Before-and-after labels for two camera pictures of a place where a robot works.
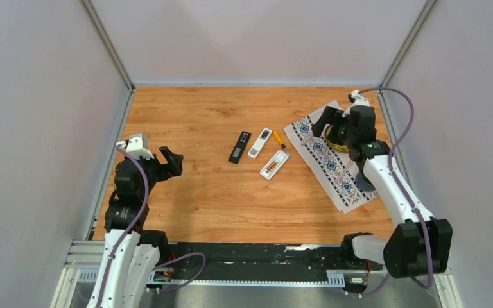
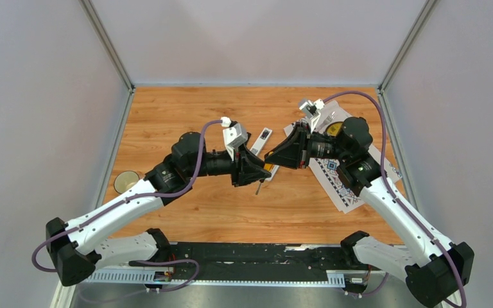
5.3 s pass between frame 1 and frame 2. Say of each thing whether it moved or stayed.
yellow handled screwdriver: moved
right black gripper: moved
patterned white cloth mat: stayed
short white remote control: stayed
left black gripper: moved
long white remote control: stayed
